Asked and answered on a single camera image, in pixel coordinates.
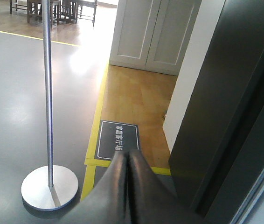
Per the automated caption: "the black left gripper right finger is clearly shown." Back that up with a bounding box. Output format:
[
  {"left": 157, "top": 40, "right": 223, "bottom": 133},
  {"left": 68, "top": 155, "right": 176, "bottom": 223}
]
[{"left": 128, "top": 149, "right": 205, "bottom": 224}]

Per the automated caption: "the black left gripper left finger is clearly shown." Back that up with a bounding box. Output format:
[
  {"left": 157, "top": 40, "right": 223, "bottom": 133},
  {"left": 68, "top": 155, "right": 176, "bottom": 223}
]
[{"left": 58, "top": 151, "right": 128, "bottom": 224}]

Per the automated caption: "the dark grey fridge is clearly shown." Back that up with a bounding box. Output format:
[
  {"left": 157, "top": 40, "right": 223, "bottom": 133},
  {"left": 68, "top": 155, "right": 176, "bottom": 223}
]
[{"left": 165, "top": 0, "right": 264, "bottom": 224}]

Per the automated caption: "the yellow floor tape line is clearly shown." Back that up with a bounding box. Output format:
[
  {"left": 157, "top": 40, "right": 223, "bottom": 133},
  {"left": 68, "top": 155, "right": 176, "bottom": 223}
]
[{"left": 0, "top": 31, "right": 171, "bottom": 201}]

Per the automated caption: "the silver stanchion pole with base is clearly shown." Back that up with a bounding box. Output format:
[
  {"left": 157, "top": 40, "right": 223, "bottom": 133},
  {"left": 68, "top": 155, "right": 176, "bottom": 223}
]
[{"left": 21, "top": 0, "right": 78, "bottom": 211}]

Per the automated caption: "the dark floor sign with text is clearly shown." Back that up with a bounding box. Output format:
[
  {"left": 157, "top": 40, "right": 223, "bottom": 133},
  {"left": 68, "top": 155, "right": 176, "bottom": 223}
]
[{"left": 95, "top": 120, "right": 141, "bottom": 161}]

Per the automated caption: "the white panelled double door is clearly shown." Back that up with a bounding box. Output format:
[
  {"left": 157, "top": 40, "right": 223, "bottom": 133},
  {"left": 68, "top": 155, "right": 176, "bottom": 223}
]
[{"left": 109, "top": 0, "right": 201, "bottom": 76}]

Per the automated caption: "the dark wooden chair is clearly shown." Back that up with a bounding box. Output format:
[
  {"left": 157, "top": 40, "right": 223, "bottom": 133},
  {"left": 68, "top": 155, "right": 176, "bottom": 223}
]
[{"left": 72, "top": 0, "right": 97, "bottom": 27}]

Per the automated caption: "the dark wooden table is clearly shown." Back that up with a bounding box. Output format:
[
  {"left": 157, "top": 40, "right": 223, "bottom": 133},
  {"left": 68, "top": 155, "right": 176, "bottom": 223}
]
[{"left": 9, "top": 0, "right": 76, "bottom": 26}]

